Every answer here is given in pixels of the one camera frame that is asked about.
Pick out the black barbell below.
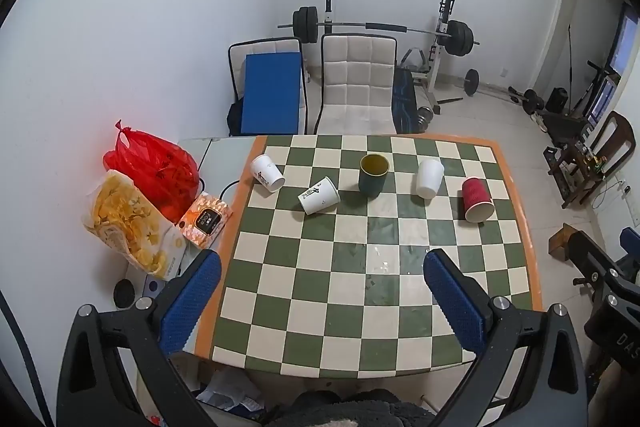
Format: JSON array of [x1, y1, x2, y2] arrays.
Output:
[[277, 6, 481, 58]]

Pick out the plain white cup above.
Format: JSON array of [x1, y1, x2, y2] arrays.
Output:
[[416, 159, 445, 200]]

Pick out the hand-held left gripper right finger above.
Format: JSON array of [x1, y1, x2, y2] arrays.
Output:
[[422, 248, 586, 427]]

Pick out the black round disc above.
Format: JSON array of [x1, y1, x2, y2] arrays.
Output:
[[113, 279, 136, 309]]

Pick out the white printed paper cup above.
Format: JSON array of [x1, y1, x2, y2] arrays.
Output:
[[298, 176, 341, 215], [250, 154, 286, 194]]

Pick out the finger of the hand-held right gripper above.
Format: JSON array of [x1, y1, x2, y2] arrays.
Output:
[[569, 229, 626, 295], [619, 227, 640, 280]]

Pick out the red plastic bag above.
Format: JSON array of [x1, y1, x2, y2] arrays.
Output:
[[103, 120, 201, 224]]

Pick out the yellow chips bag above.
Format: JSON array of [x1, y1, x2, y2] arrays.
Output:
[[81, 169, 187, 280]]

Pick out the white barbell rack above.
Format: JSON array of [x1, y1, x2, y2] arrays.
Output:
[[320, 0, 457, 104]]

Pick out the brown wooden block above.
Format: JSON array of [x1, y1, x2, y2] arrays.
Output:
[[548, 223, 581, 262]]

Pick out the white side table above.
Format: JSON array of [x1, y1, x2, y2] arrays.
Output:
[[176, 136, 257, 200]]

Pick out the pair of black dumbbells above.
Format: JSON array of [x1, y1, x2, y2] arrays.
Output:
[[508, 86, 546, 114]]

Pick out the red paper cup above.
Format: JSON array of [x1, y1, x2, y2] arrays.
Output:
[[460, 177, 495, 223]]

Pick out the brown wooden chair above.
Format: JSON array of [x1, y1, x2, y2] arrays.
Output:
[[545, 111, 632, 209]]

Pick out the white quilted chair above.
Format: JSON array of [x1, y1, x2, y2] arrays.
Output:
[[314, 33, 399, 136]]

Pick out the dark green cup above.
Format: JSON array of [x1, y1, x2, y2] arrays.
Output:
[[358, 153, 390, 196]]

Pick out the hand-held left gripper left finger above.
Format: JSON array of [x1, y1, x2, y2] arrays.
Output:
[[57, 249, 223, 427]]

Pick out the green white checkered table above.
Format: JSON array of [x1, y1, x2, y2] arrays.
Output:
[[194, 133, 545, 380]]

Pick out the blue black bench pad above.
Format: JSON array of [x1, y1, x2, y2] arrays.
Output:
[[391, 69, 419, 135]]

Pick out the orange patterned box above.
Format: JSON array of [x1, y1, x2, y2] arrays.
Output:
[[177, 192, 234, 251]]

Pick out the black bag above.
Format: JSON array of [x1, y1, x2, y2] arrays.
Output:
[[226, 102, 246, 137]]

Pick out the black speaker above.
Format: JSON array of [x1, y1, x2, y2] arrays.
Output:
[[545, 88, 569, 112]]

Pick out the crumpled white papers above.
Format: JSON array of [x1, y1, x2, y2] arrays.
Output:
[[196, 369, 267, 414]]

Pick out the chair with blue cushion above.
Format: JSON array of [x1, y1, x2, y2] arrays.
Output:
[[228, 37, 307, 135]]

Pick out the blue board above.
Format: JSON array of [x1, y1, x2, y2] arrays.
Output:
[[242, 52, 304, 136]]

